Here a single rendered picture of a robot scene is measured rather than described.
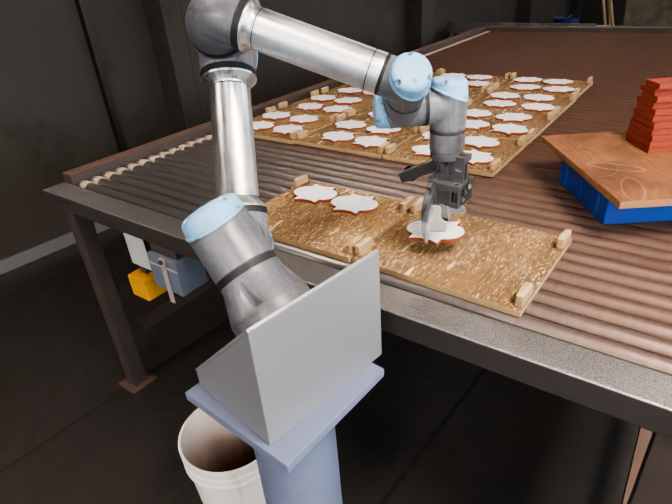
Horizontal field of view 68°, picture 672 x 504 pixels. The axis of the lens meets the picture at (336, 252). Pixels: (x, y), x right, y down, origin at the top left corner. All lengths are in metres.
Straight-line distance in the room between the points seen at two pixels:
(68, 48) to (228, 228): 2.98
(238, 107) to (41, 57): 2.69
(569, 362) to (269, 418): 0.53
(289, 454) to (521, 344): 0.46
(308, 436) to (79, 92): 3.18
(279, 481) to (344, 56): 0.81
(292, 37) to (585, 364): 0.77
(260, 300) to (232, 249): 0.10
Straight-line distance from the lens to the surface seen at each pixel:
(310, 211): 1.45
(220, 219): 0.86
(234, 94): 1.08
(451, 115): 1.08
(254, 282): 0.83
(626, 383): 0.99
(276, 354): 0.79
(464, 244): 1.26
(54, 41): 3.71
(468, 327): 1.03
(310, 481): 1.08
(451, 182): 1.13
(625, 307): 1.17
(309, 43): 0.96
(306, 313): 0.80
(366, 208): 1.42
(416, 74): 0.92
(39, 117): 3.69
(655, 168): 1.54
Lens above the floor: 1.55
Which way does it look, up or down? 30 degrees down
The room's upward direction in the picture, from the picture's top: 4 degrees counter-clockwise
